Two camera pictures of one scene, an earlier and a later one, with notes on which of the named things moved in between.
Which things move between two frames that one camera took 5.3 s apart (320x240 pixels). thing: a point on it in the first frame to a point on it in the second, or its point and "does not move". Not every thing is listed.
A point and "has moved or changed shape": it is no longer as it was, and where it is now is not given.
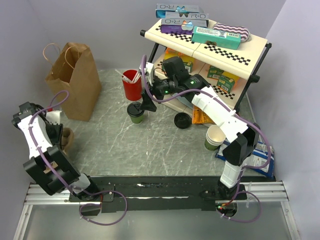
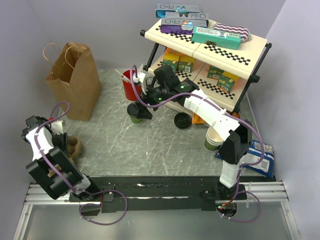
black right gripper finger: [147, 104] to [142, 112]
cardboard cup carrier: [67, 140] has moved or changed shape
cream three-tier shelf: [229, 71] does not move
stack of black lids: [182, 120] does not move
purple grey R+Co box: [181, 26] does not move
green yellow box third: [214, 72] does not move
